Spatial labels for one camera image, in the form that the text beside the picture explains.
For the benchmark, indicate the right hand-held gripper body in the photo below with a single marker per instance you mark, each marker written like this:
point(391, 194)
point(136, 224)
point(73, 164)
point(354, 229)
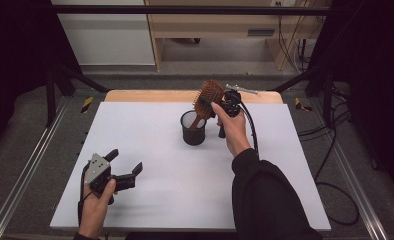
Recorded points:
point(232, 100)

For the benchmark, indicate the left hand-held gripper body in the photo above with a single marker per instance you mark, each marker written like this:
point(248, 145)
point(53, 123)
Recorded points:
point(96, 170)

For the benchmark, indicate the wooden paddle hairbrush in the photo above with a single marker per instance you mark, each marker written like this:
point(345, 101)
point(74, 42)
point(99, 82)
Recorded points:
point(209, 93)

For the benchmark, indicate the black mesh cup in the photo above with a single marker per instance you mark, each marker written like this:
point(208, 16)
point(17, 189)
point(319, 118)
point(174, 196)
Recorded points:
point(193, 136)

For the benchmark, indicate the person's right hand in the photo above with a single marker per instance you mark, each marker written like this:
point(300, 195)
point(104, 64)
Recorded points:
point(236, 133)

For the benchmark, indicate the person's left hand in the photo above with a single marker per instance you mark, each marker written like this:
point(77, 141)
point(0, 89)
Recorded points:
point(95, 213)

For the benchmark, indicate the white board sheet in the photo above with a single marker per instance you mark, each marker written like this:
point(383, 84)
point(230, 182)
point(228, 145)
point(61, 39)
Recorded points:
point(171, 186)

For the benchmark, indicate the wooden table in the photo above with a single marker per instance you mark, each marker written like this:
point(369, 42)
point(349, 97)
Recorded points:
point(151, 96)

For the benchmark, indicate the light wooden desk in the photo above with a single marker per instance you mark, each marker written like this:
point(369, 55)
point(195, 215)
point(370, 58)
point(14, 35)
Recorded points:
point(215, 23)

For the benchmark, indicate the black metal stand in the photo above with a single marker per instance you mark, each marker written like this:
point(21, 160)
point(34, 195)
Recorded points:
point(327, 96)
point(50, 96)

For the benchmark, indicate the white cabinet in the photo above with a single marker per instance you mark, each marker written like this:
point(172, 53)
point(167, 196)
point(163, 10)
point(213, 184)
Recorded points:
point(111, 40)

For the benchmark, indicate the black curtain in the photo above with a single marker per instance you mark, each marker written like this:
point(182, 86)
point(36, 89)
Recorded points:
point(375, 83)
point(15, 60)

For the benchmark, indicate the aluminium rail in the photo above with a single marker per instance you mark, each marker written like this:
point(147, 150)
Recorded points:
point(25, 170)
point(355, 180)

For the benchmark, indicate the black horizontal frame bar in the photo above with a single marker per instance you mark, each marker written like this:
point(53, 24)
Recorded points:
point(185, 10)

